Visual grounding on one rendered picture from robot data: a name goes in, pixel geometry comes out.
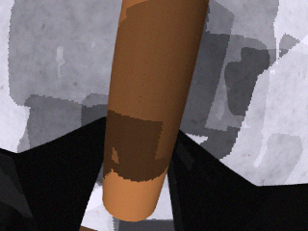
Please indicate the brown cylinder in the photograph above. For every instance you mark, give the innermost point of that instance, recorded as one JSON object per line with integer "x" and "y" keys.
{"x": 155, "y": 54}

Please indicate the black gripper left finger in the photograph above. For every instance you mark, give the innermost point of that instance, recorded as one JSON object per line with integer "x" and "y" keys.
{"x": 50, "y": 185}

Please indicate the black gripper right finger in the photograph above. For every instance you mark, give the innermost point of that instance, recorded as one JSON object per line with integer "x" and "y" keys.
{"x": 206, "y": 195}

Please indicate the orange bar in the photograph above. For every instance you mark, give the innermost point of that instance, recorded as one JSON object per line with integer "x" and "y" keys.
{"x": 83, "y": 228}

